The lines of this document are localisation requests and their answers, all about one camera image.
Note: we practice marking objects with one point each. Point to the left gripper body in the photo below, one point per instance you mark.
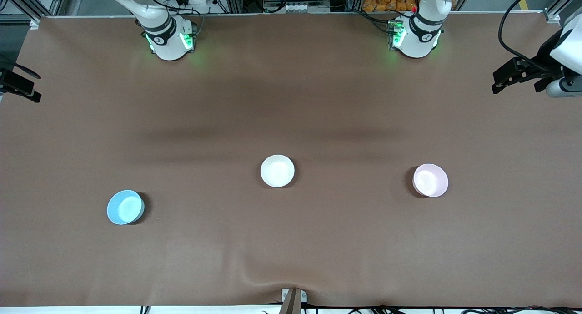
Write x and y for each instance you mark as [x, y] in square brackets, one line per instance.
[544, 57]

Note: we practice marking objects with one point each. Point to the pink bowl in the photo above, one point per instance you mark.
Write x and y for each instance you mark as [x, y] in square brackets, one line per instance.
[430, 180]

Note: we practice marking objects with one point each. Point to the light blue bowl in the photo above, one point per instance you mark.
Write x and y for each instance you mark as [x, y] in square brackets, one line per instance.
[124, 207]

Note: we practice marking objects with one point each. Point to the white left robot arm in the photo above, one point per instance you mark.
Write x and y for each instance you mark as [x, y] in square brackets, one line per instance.
[416, 41]

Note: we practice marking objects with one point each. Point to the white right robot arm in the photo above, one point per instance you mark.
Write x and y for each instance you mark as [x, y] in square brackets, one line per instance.
[166, 41]

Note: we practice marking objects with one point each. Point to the white bowl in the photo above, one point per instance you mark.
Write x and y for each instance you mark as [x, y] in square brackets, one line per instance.
[277, 171]

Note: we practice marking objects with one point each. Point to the brown table cloth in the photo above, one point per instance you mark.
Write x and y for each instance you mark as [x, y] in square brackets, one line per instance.
[291, 109]

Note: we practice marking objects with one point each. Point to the brown wooden bar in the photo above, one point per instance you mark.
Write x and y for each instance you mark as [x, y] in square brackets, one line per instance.
[291, 305]

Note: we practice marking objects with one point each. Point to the aluminium frame profile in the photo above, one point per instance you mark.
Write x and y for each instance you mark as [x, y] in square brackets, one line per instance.
[22, 4]
[561, 7]

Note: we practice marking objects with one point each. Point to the silver metal clamp bracket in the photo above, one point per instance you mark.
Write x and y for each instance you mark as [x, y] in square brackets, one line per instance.
[303, 296]

